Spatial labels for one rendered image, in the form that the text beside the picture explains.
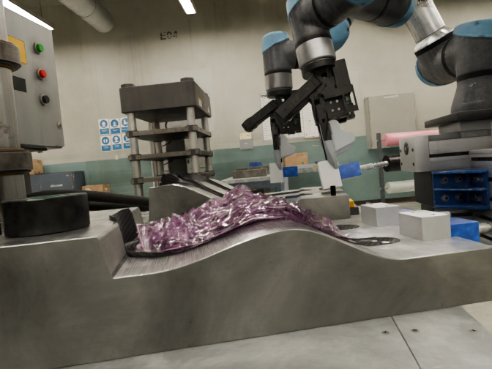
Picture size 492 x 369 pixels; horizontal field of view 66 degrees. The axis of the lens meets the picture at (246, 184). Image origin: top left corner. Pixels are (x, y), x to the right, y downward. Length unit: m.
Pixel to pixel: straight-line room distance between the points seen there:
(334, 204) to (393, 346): 0.38
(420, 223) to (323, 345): 0.20
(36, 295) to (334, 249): 0.26
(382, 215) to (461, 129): 0.53
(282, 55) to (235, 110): 6.20
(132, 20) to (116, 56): 0.74
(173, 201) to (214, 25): 7.00
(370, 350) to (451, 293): 0.13
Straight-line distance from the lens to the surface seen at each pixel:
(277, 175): 1.03
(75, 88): 8.19
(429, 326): 0.40
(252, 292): 0.36
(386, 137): 6.22
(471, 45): 1.13
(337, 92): 0.76
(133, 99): 4.84
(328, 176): 0.74
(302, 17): 0.81
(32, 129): 1.31
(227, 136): 7.20
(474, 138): 1.07
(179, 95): 4.69
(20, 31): 1.38
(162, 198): 0.74
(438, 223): 0.49
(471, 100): 1.11
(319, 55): 0.78
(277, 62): 1.05
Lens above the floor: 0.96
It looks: 3 degrees down
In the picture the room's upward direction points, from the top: 5 degrees counter-clockwise
